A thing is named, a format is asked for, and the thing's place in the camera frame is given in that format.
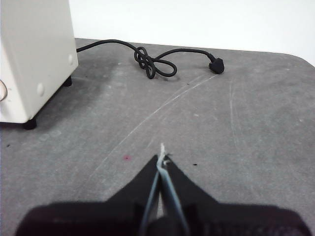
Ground cream oven knob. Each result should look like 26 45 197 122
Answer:
0 79 9 102

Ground black power cable with plug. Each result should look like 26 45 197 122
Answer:
76 39 226 80

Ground pale frayed tape strip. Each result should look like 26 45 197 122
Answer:
139 144 185 236

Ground cream Toshiba toaster oven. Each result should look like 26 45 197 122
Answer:
0 0 79 130

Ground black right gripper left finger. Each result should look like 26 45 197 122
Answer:
14 154 160 236

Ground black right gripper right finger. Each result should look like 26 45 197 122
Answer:
161 159 310 236

